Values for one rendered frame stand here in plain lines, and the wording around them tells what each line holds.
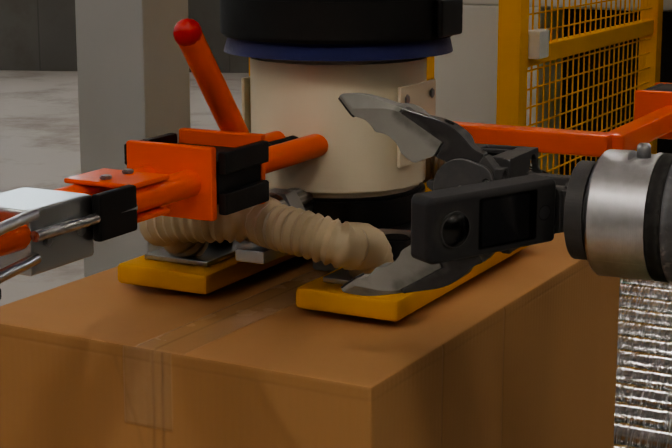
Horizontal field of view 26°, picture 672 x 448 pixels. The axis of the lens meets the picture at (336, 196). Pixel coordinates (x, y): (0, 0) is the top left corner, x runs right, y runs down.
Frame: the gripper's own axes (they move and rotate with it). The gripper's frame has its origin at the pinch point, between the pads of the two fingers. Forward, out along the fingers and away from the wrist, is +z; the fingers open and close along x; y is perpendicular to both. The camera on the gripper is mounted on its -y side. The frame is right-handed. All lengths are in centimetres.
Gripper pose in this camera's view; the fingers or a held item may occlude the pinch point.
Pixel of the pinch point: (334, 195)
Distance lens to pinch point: 111.0
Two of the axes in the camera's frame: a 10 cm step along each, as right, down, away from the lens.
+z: -8.9, -0.7, 4.5
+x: -0.1, -9.8, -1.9
